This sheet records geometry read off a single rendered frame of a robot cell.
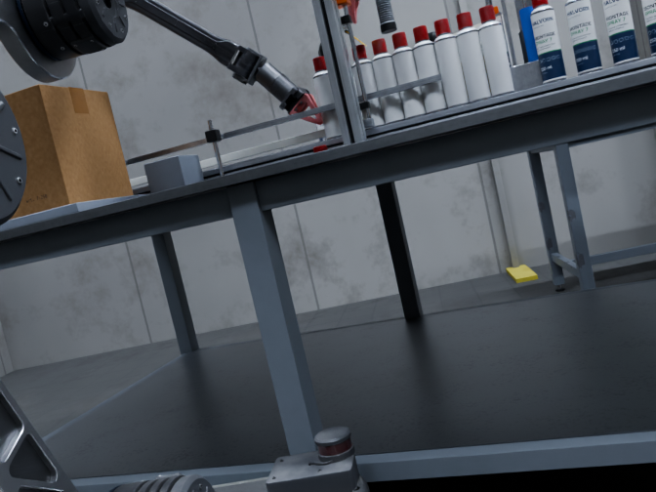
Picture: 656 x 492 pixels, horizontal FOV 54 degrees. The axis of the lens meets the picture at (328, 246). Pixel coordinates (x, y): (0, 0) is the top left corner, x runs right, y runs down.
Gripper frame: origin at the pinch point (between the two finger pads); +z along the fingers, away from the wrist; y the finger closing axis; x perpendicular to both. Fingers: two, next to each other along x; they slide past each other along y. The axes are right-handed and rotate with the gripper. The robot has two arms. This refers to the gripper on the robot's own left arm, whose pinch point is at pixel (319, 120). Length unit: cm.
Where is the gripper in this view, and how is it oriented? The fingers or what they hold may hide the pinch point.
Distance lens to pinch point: 167.7
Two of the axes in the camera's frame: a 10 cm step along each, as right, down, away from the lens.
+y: 2.9, -1.6, 9.4
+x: -6.1, 7.3, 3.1
